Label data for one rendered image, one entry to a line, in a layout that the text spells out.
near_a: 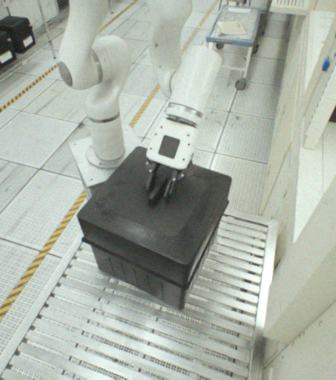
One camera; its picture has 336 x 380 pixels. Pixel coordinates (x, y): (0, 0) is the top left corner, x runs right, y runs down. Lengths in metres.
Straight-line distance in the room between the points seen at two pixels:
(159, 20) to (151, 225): 0.42
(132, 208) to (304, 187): 0.57
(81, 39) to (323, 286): 0.80
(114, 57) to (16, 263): 1.34
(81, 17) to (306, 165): 0.81
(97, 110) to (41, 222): 1.17
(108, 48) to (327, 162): 0.79
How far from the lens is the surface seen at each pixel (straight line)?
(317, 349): 0.59
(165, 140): 0.69
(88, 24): 0.93
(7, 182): 2.43
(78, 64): 0.95
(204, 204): 0.71
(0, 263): 2.01
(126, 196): 0.73
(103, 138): 1.12
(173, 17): 0.68
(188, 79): 0.69
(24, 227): 2.10
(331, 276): 0.49
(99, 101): 1.06
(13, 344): 0.90
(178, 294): 0.77
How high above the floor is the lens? 1.56
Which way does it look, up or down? 49 degrees down
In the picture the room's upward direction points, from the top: straight up
